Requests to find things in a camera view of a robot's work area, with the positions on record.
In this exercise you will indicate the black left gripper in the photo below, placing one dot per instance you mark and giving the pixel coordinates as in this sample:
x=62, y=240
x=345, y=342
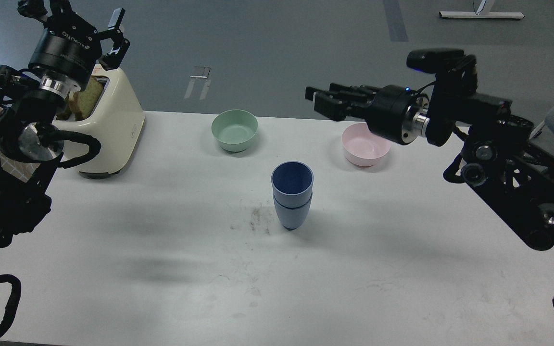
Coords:
x=66, y=46

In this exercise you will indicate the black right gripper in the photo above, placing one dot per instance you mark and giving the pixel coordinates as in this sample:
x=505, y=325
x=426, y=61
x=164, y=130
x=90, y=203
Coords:
x=396, y=113

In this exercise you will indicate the blue cup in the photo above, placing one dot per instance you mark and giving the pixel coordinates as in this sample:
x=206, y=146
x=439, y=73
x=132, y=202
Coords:
x=292, y=218
x=292, y=184

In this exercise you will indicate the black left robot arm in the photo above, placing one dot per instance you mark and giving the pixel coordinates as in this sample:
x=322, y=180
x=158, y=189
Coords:
x=31, y=147

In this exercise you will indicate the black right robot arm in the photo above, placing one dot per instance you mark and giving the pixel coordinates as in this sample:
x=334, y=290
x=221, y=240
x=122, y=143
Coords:
x=497, y=161

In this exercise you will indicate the pink bowl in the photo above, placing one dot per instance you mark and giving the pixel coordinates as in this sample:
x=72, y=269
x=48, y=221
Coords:
x=363, y=148

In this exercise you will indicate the toast slice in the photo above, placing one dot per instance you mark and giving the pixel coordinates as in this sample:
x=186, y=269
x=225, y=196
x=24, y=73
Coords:
x=80, y=105

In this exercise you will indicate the cream toaster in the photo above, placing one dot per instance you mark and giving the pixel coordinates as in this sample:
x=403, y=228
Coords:
x=116, y=120

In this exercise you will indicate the green bowl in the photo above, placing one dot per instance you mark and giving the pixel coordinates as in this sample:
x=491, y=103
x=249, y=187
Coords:
x=235, y=130

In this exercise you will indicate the white table leg base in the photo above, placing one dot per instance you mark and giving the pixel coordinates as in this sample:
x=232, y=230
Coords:
x=483, y=11

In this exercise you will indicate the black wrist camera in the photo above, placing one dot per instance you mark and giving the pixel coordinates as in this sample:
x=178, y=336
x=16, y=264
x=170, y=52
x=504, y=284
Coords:
x=434, y=60

